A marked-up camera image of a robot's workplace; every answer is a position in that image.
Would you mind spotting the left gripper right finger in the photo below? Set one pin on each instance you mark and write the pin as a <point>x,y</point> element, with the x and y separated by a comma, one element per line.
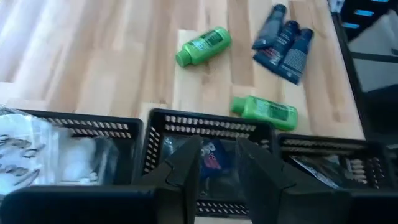
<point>295,208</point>

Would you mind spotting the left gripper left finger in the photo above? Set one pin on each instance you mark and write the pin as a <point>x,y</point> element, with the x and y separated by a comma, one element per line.
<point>155,205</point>

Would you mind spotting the clear bag with black disc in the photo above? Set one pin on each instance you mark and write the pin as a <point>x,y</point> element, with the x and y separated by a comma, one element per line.
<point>317,169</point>

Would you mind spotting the dark blue shave butter tube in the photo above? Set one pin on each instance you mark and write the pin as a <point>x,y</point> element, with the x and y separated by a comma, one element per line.
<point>295,59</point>
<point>280,46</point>
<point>270,28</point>
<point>214,155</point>

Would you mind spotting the clear bag of cotton swabs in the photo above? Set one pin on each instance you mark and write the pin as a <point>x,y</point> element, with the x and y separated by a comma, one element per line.
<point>81,158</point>

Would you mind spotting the clear vanity pack bag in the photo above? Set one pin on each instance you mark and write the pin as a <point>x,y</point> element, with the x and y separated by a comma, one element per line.
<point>28,155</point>

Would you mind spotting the black plastic basket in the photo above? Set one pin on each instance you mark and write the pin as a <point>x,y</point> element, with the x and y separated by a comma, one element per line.
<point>132,149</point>
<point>311,137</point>
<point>186,112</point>

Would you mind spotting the green Pert shampoo bottle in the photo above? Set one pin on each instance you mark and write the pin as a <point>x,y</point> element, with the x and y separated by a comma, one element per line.
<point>267,112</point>
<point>205,46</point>

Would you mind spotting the black aluminium table frame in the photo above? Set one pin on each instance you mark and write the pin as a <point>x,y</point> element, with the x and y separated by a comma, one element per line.
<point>350,77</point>

